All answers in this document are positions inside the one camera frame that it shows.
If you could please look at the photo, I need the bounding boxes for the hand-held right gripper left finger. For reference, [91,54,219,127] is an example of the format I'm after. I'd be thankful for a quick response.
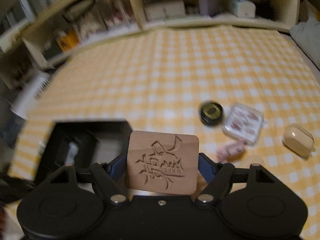
[50,154,130,207]

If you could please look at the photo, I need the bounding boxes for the yellow box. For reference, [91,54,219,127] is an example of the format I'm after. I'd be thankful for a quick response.
[56,31,80,52]

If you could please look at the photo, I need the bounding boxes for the white flat device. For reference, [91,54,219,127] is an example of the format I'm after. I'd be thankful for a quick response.
[10,70,55,120]

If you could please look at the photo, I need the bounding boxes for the white tissue box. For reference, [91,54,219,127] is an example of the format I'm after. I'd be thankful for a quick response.
[230,0,257,18]

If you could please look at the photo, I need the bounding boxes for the cream earbud case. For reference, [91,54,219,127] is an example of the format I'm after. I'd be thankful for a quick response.
[282,124,315,158]

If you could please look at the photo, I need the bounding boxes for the black round tin yellow print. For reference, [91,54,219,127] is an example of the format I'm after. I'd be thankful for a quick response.
[198,100,225,127]

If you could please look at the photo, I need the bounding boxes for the yellow checkered cloth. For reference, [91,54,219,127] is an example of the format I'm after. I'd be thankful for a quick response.
[9,26,320,240]

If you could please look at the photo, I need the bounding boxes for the black box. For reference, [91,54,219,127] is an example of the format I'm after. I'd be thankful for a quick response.
[34,120,133,184]

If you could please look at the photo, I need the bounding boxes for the white storage box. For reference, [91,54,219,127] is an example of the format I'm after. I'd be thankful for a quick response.
[143,0,186,22]

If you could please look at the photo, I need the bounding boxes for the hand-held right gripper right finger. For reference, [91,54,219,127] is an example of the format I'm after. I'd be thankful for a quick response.
[195,152,275,207]

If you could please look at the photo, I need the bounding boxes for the beige wooden shelf unit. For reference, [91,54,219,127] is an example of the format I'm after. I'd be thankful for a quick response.
[0,0,320,72]

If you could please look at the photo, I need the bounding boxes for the carved wooden block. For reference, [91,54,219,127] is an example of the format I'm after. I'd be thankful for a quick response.
[124,130,200,195]

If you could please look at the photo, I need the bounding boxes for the pink plastic case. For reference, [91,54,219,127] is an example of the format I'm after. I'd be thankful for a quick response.
[216,140,247,161]

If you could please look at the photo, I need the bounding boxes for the purple cup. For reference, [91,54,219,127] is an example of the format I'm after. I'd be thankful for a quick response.
[197,0,218,17]

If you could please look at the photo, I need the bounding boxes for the red and white packages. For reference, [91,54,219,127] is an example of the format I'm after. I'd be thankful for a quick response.
[75,0,137,32]

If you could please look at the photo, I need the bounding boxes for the clear card case red print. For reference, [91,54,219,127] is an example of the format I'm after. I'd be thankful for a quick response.
[222,103,265,147]

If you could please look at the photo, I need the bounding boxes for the grey pillow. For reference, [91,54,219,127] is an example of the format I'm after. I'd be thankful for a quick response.
[289,17,320,71]

